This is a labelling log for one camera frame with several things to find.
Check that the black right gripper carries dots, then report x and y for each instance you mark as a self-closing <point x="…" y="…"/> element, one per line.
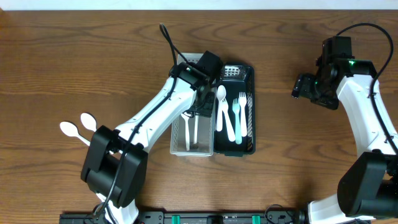
<point x="302" y="87"/>

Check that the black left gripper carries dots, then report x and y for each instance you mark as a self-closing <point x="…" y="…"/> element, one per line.
<point x="208" y="108"/>

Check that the white plastic utensil handle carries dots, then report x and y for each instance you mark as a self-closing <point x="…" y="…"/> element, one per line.
<point x="187" y="133"/>
<point x="195" y="139"/>

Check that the white plastic spoon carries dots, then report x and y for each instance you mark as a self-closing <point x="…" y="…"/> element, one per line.
<point x="220" y="95"/>
<point x="71" y="130"/>
<point x="88" y="121"/>

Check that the pale green plastic fork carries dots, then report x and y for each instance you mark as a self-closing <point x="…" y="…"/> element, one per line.
<point x="237" y="131"/>

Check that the white plastic fork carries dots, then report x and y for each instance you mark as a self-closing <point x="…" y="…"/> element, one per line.
<point x="242" y="103"/>
<point x="229" y="128"/>

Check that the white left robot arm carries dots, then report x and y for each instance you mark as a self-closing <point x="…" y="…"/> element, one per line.
<point x="116" y="162"/>

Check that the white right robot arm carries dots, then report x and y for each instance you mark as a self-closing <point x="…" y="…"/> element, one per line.
<point x="368" y="190"/>

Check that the clear perforated plastic basket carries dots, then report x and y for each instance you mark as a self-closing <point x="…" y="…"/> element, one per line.
<point x="204" y="148"/>

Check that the black perforated plastic basket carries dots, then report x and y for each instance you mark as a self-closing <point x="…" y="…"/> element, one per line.
<point x="236" y="78"/>

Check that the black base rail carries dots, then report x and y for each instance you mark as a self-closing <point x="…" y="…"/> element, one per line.
<point x="273" y="214"/>

